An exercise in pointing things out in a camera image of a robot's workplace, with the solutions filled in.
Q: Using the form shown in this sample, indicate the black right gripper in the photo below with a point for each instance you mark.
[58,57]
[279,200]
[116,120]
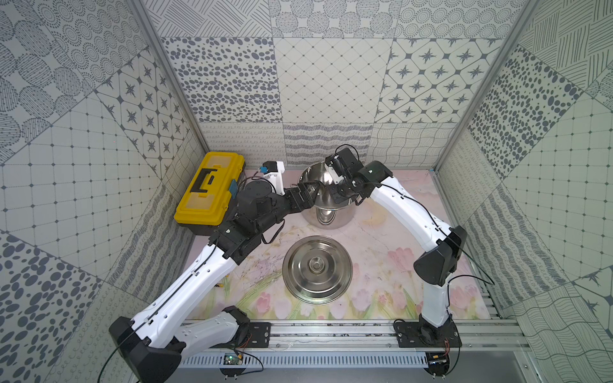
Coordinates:
[338,197]

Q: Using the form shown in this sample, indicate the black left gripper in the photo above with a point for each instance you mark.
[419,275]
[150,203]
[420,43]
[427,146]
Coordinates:
[297,198]

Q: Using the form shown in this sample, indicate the stainless steel pot lid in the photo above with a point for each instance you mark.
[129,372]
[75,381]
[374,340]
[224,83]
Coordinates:
[317,270]

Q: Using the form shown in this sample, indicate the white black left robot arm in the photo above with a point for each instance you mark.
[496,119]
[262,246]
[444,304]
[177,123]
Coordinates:
[154,342]

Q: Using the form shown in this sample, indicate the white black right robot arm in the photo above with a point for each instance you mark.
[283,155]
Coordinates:
[441,243]

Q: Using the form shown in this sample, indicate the yellow black toolbox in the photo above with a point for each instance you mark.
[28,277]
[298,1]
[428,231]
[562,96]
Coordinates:
[214,186]

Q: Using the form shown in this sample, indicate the floral pink table mat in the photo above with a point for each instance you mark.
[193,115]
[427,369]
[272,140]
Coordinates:
[383,286]

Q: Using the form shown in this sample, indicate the left small circuit board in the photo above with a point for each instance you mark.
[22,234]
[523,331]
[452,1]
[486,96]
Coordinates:
[232,359]

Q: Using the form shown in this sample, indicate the small circuit board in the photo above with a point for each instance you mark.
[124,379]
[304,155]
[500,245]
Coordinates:
[232,359]
[438,365]

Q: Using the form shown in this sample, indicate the right small circuit board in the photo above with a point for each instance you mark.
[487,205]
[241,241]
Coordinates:
[438,365]

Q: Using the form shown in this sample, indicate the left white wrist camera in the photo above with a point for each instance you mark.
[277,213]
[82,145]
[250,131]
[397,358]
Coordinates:
[273,171]

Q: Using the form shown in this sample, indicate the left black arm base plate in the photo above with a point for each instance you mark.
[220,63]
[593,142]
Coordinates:
[253,335]

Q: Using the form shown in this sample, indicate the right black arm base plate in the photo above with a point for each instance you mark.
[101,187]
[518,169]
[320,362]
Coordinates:
[423,335]

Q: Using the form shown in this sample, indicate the aluminium mounting rail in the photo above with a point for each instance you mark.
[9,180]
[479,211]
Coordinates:
[380,335]

